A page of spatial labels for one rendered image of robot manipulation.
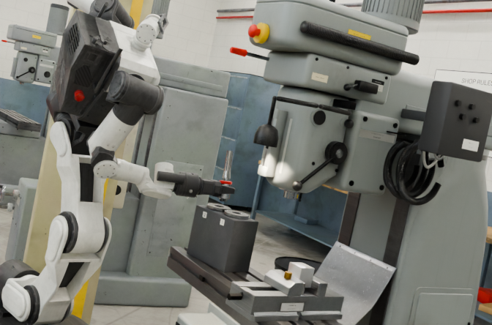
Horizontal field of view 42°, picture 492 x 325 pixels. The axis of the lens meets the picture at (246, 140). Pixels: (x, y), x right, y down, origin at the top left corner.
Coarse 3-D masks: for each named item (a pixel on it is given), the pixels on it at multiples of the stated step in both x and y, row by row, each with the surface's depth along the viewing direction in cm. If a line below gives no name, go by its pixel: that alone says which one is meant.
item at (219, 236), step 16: (208, 208) 235; (224, 208) 235; (208, 224) 232; (224, 224) 226; (240, 224) 224; (256, 224) 230; (192, 240) 237; (208, 240) 231; (224, 240) 225; (240, 240) 226; (208, 256) 230; (224, 256) 224; (240, 256) 227
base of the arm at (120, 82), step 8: (120, 72) 195; (112, 80) 197; (120, 80) 193; (128, 80) 192; (112, 88) 195; (120, 88) 192; (160, 88) 201; (112, 96) 194; (120, 96) 192; (160, 96) 199; (160, 104) 199; (144, 112) 204; (152, 112) 200
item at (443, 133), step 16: (432, 96) 187; (448, 96) 183; (464, 96) 185; (480, 96) 189; (432, 112) 187; (448, 112) 183; (464, 112) 186; (480, 112) 190; (432, 128) 186; (448, 128) 184; (464, 128) 187; (480, 128) 191; (432, 144) 185; (448, 144) 185; (464, 144) 188; (480, 144) 192; (480, 160) 193
